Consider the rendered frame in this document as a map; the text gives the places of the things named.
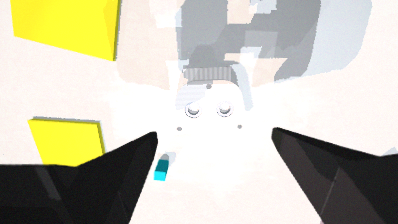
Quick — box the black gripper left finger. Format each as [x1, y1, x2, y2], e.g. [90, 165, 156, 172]
[0, 131, 158, 224]

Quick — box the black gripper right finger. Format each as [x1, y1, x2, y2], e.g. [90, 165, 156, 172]
[271, 127, 398, 224]

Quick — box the small cyan block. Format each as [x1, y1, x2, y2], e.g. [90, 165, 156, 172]
[153, 160, 169, 181]

